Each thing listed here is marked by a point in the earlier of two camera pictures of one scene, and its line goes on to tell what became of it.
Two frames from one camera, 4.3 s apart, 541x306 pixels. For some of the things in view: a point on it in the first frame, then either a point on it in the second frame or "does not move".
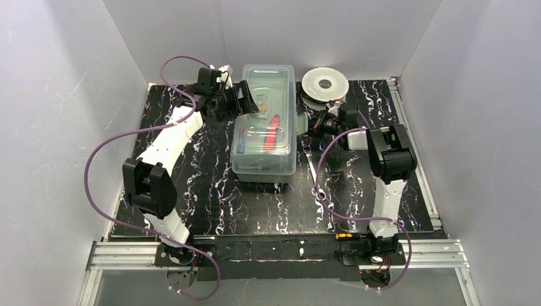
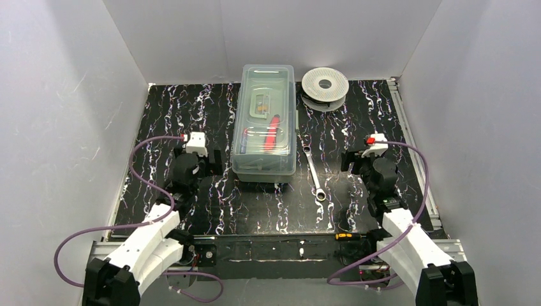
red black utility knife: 270,143 does not move
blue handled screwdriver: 241,145 does not move
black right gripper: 320,124 → 350,160
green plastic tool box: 264,143 does not move
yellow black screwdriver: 349,236 does not move
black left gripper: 238,99 → 210,160
